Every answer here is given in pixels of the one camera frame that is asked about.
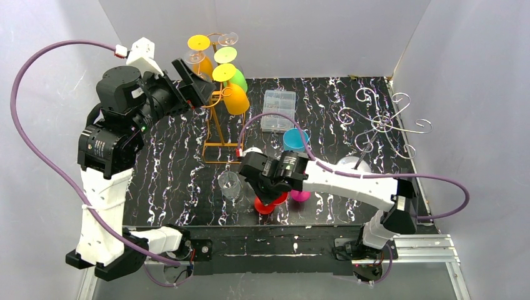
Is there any gold wire glass rack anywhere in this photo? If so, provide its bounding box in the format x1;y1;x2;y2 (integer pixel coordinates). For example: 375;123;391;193
202;33;245;164

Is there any orange plastic wine glass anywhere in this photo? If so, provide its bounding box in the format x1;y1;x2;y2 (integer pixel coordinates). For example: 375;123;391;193
212;63;250;115

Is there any red plastic wine glass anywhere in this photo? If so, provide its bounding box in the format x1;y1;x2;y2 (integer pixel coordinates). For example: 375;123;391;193
254;192;288;214

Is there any blue plastic wine glass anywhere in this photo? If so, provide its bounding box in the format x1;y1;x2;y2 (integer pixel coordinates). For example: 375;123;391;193
282;127;309;153

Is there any green plastic wine glass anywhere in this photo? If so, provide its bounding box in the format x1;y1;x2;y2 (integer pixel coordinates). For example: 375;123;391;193
212;46;248;93

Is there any magenta plastic wine glass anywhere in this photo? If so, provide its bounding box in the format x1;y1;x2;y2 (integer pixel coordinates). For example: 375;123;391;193
290;190;311;203

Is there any clear wine glass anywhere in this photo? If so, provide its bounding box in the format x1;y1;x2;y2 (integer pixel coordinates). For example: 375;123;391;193
217;32;239;46
184;50;206;65

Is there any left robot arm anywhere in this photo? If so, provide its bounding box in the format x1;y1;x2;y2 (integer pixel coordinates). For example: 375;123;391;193
65;59;216;281

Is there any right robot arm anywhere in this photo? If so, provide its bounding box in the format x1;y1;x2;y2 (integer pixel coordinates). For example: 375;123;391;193
238;151;417;261

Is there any yellow foot orange glass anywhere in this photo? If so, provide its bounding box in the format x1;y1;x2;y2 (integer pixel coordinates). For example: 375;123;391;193
187;34;214;81

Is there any clear plastic compartment box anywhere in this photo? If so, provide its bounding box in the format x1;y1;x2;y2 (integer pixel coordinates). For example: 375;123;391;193
260;89;296;133

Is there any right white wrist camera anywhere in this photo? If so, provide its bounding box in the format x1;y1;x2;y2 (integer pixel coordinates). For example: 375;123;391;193
236;147;263;159

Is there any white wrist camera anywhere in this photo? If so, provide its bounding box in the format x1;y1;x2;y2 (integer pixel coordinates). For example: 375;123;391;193
236;147;263;159
114;37;164;76

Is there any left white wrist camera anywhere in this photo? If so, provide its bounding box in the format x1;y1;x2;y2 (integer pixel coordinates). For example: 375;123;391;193
114;37;164;76

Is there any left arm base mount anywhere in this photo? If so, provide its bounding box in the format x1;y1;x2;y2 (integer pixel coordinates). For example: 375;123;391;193
151;237;214;286

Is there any silver wire glass stand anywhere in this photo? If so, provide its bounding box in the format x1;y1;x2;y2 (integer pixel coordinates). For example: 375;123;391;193
337;87;433;173

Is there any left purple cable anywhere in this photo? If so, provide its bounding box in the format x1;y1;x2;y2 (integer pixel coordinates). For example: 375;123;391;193
9;39;187;288

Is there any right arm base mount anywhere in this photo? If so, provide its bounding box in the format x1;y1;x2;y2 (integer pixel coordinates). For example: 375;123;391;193
331;238;399;286

